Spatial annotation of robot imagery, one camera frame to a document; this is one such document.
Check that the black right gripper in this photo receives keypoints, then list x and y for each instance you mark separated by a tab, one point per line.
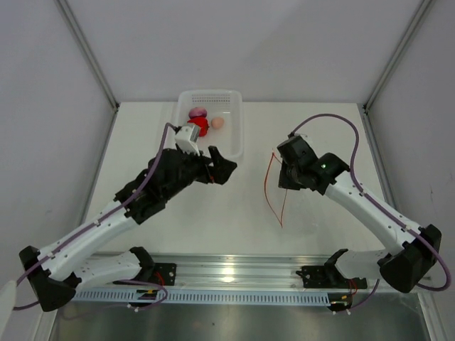
285	182

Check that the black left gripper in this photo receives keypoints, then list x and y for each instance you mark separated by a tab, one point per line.
219	172

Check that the clear zip bag red zipper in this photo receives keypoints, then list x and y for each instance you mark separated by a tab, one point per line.
288	208

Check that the red bell pepper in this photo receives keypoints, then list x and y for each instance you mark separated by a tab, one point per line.
202	123

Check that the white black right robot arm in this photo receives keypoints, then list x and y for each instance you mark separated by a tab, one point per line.
409	249

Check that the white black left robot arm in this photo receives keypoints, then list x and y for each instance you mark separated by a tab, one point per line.
134	204

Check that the white perforated plastic basket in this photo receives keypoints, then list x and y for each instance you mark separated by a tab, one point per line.
224	117

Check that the beige egg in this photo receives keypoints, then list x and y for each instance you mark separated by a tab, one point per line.
217	123

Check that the purple red onion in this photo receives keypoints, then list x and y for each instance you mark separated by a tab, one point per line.
197	112

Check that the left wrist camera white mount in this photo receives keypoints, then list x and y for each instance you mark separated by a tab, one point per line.
186	139

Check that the aluminium front rail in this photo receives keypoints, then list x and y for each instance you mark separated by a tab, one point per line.
193	271

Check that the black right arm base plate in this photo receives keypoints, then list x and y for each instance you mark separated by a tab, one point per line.
324	277

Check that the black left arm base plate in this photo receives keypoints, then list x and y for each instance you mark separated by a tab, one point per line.
163	274

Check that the white slotted cable duct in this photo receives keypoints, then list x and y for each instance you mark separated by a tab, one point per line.
189	296

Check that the left aluminium frame post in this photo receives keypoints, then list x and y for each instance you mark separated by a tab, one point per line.
86	50

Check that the aluminium frame post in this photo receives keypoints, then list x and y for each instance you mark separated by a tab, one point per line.
86	50
412	28

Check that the right aluminium frame post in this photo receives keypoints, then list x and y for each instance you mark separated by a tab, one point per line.
412	28

